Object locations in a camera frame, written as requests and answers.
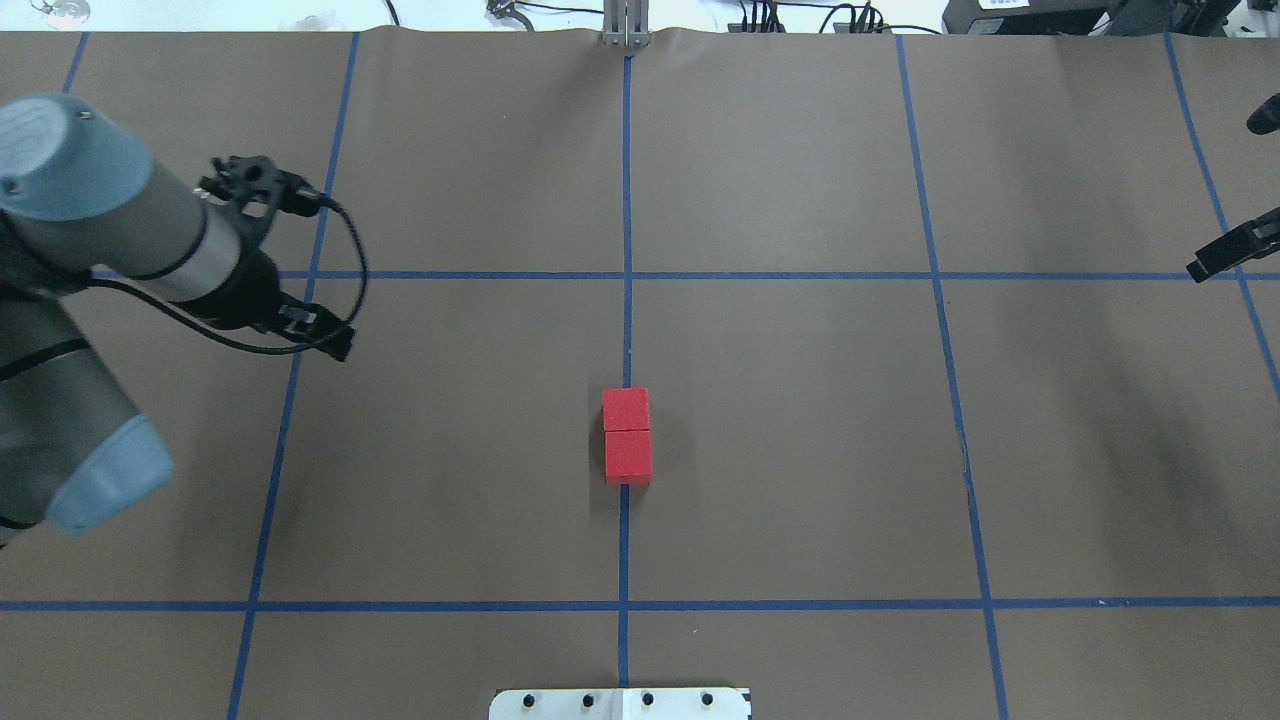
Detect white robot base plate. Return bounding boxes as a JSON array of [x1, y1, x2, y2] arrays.
[[488, 687, 753, 719]]

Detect aluminium frame post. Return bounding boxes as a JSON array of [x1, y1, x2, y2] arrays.
[[600, 0, 652, 49]]

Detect red block placed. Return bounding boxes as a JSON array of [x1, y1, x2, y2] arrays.
[[602, 387, 652, 433], [604, 429, 654, 486]]

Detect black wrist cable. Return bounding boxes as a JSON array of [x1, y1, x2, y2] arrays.
[[84, 184, 370, 356]]

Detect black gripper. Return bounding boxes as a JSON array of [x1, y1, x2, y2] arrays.
[[195, 249, 356, 363]]

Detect brown paper table mat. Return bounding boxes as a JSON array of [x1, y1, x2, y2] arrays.
[[3, 27, 1277, 719]]

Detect black box device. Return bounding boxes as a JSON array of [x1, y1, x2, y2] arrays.
[[942, 1, 1110, 36]]

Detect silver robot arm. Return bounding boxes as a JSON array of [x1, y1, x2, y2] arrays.
[[1, 94, 369, 544]]

